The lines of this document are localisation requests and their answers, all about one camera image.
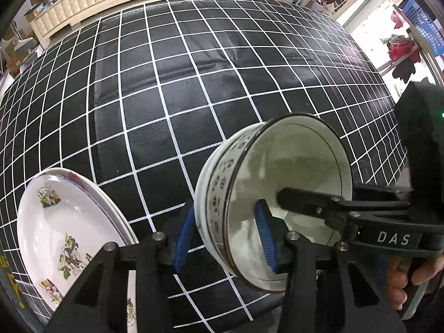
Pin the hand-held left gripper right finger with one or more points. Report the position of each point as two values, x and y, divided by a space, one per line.
267 239

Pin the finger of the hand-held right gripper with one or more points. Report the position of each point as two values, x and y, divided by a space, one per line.
305 199
381 194

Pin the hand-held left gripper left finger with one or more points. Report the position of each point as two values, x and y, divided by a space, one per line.
182 239

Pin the patterned bowl with pink flower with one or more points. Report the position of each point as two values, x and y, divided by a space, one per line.
301 149

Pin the white plate with floral print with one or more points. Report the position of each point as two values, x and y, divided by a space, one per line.
69 215
125 228

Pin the person's right hand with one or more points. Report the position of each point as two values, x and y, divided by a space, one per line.
399 277

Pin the dark cloth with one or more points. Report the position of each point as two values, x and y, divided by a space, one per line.
404 71

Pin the red cloth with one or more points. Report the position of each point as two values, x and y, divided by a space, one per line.
402 51

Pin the blue plastic basket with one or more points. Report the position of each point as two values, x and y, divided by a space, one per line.
423 20

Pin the black checked tablecloth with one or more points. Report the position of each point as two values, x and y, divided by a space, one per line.
173 93

